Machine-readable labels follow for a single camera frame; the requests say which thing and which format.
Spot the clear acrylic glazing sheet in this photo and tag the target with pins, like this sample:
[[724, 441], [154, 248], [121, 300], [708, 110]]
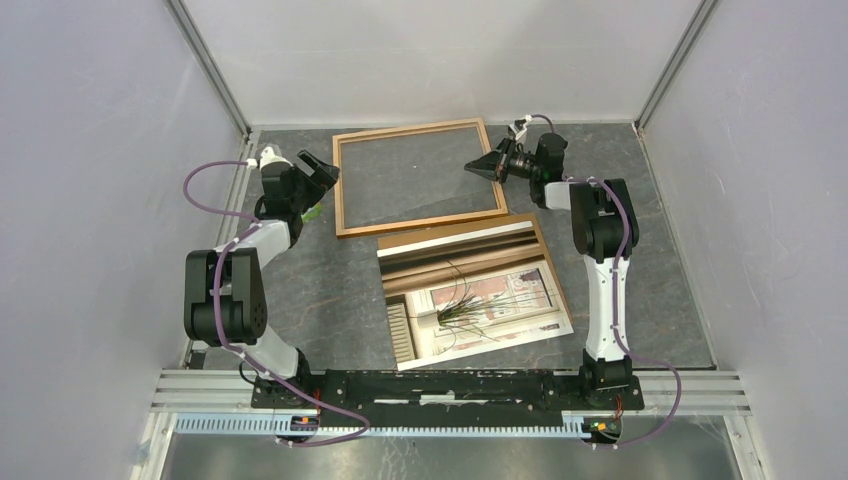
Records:
[[424, 179]]

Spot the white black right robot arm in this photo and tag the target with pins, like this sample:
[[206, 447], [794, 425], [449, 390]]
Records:
[[605, 232]]

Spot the glossy plant photo print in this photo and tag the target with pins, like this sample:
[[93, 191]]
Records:
[[421, 339]]

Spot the aluminium toothed rail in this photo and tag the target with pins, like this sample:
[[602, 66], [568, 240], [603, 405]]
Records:
[[301, 426]]

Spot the wooden picture frame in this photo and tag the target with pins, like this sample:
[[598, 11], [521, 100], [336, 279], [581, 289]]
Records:
[[418, 177]]

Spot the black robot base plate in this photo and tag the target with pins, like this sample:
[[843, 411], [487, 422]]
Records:
[[459, 398]]

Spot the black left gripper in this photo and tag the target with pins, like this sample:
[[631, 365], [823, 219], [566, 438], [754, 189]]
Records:
[[321, 181]]

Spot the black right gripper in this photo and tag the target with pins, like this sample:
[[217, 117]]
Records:
[[486, 165]]

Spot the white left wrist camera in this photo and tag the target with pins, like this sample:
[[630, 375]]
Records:
[[269, 162]]

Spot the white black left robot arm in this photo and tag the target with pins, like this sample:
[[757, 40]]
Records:
[[225, 301]]

